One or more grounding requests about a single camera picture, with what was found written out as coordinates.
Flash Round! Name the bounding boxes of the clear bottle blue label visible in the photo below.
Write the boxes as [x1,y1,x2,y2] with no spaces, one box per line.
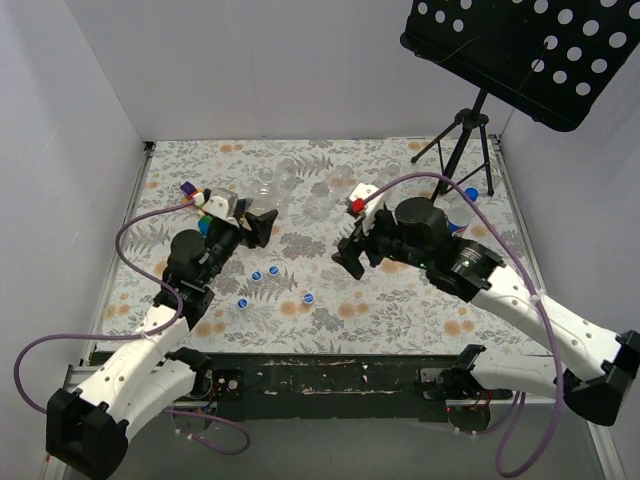
[446,196,475,237]

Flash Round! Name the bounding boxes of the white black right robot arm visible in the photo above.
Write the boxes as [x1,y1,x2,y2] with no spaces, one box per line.
[332,186,639,426]

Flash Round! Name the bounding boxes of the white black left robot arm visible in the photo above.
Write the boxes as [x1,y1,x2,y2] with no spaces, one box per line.
[46,210,278,479]

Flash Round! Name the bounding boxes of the green blue toy blocks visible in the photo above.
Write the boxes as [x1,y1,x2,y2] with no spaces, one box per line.
[198,215,213,237]

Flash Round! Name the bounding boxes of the toy block car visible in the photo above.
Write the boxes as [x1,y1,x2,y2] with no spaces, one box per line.
[180,182,207,208]

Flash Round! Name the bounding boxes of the black music stand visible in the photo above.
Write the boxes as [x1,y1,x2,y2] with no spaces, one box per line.
[400,0,639,178]

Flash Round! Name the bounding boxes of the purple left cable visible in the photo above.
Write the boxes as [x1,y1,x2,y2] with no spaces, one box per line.
[13,197,251,455]

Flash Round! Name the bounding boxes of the purple cable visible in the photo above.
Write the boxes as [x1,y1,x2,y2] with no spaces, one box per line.
[13,197,251,455]
[352,172,566,476]

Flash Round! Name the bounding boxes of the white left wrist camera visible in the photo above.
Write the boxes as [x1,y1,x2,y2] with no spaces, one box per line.
[202,188,238,220]

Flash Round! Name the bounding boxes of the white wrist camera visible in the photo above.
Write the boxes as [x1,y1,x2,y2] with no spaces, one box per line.
[347,183,386,235]
[202,188,238,220]

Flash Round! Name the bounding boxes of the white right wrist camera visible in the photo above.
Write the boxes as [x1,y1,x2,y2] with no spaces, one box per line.
[347,183,386,235]

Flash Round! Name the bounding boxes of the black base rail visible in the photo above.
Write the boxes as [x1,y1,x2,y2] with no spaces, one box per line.
[169,347,496,424]

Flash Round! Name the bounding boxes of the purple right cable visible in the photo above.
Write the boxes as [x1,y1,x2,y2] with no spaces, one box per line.
[352,172,566,476]

